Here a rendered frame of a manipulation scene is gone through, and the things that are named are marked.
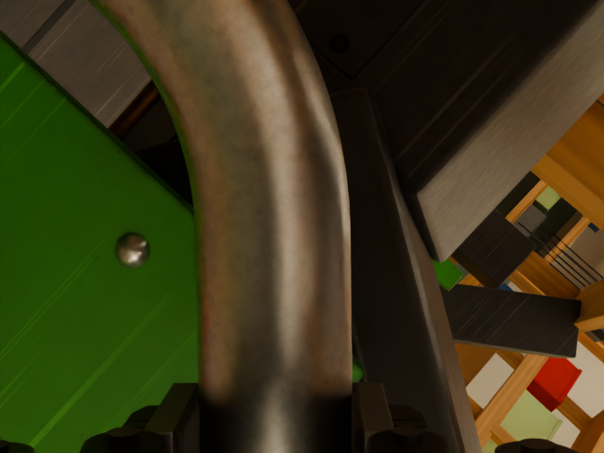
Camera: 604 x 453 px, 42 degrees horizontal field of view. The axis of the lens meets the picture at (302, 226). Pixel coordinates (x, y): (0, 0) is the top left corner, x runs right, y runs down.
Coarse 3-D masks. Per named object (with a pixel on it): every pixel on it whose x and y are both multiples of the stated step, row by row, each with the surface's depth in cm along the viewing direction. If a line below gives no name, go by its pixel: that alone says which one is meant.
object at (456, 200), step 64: (320, 0) 32; (384, 0) 31; (448, 0) 31; (512, 0) 30; (576, 0) 30; (320, 64) 31; (384, 64) 31; (448, 64) 30; (512, 64) 30; (576, 64) 36; (448, 128) 30; (512, 128) 36; (448, 192) 35; (448, 256) 58
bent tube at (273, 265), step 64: (128, 0) 14; (192, 0) 14; (256, 0) 14; (192, 64) 14; (256, 64) 14; (192, 128) 14; (256, 128) 14; (320, 128) 14; (192, 192) 15; (256, 192) 14; (320, 192) 14; (256, 256) 14; (320, 256) 14; (256, 320) 14; (320, 320) 14; (256, 384) 14; (320, 384) 14; (256, 448) 14; (320, 448) 14
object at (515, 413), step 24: (456, 264) 444; (504, 288) 418; (528, 288) 422; (480, 360) 374; (504, 360) 447; (528, 360) 370; (552, 360) 389; (600, 360) 412; (504, 384) 352; (528, 384) 366; (552, 384) 377; (480, 408) 341; (504, 408) 342; (528, 408) 359; (552, 408) 373; (576, 408) 435; (480, 432) 326; (504, 432) 338; (528, 432) 348; (552, 432) 354; (600, 432) 359
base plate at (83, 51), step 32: (0, 0) 55; (32, 0) 58; (64, 0) 60; (32, 32) 60; (64, 32) 63; (96, 32) 66; (64, 64) 66; (96, 64) 69; (128, 64) 73; (96, 96) 73; (128, 96) 77
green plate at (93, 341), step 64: (0, 64) 25; (0, 128) 25; (64, 128) 25; (0, 192) 25; (64, 192) 25; (128, 192) 25; (0, 256) 25; (64, 256) 25; (192, 256) 25; (0, 320) 25; (64, 320) 25; (128, 320) 25; (192, 320) 25; (0, 384) 25; (64, 384) 25; (128, 384) 25; (64, 448) 25
